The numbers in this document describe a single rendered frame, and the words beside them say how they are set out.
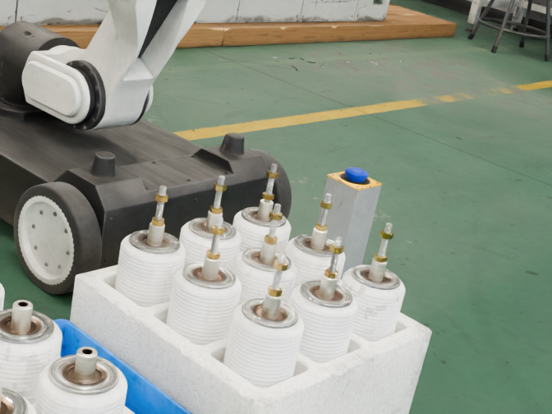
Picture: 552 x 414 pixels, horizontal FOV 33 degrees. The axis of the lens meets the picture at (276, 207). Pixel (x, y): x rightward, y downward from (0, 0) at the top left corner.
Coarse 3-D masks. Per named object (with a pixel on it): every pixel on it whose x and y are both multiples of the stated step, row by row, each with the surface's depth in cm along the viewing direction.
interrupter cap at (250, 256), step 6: (246, 252) 138; (252, 252) 138; (258, 252) 139; (276, 252) 140; (246, 258) 136; (252, 258) 136; (258, 258) 137; (276, 258) 138; (288, 258) 138; (252, 264) 134; (258, 264) 134; (264, 264) 135; (270, 264) 136; (288, 264) 136; (264, 270) 133; (270, 270) 133
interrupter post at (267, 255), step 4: (264, 244) 135; (268, 244) 135; (272, 244) 135; (276, 244) 136; (264, 248) 135; (268, 248) 135; (272, 248) 135; (276, 248) 136; (260, 252) 136; (264, 252) 135; (268, 252) 135; (272, 252) 135; (260, 256) 136; (264, 256) 136; (268, 256) 136; (272, 256) 136; (260, 260) 136; (264, 260) 136; (268, 260) 136; (272, 260) 136
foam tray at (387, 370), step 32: (96, 288) 134; (96, 320) 135; (128, 320) 129; (160, 320) 132; (128, 352) 131; (160, 352) 126; (192, 352) 122; (224, 352) 126; (352, 352) 131; (384, 352) 133; (416, 352) 141; (160, 384) 127; (192, 384) 122; (224, 384) 118; (288, 384) 120; (320, 384) 123; (352, 384) 130; (384, 384) 137
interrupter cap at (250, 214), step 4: (248, 208) 154; (252, 208) 155; (256, 208) 155; (244, 212) 152; (248, 212) 153; (252, 212) 153; (256, 212) 154; (244, 216) 150; (248, 216) 151; (252, 216) 152; (256, 216) 153; (248, 220) 150; (252, 220) 149; (256, 220) 150; (260, 220) 151; (280, 220) 152; (284, 220) 152; (256, 224) 149; (260, 224) 149; (264, 224) 149; (268, 224) 149; (280, 224) 150; (284, 224) 151
